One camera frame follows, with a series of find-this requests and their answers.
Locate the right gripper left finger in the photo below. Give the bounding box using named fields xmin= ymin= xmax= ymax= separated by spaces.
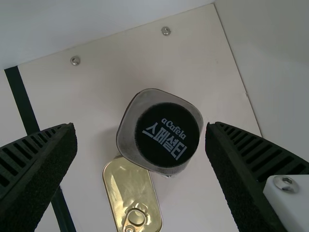
xmin=0 ymin=122 xmax=78 ymax=232

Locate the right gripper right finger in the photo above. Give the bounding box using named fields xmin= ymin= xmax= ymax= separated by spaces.
xmin=205 ymin=121 xmax=309 ymax=232

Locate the rectangular tin with gold lid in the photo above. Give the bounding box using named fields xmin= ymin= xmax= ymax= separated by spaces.
xmin=101 ymin=156 xmax=163 ymax=232

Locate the dark coffee bottle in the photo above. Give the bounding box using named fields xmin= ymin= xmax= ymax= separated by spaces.
xmin=115 ymin=88 xmax=204 ymax=179

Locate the black strip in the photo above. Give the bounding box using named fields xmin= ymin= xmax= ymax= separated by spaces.
xmin=4 ymin=65 xmax=75 ymax=232

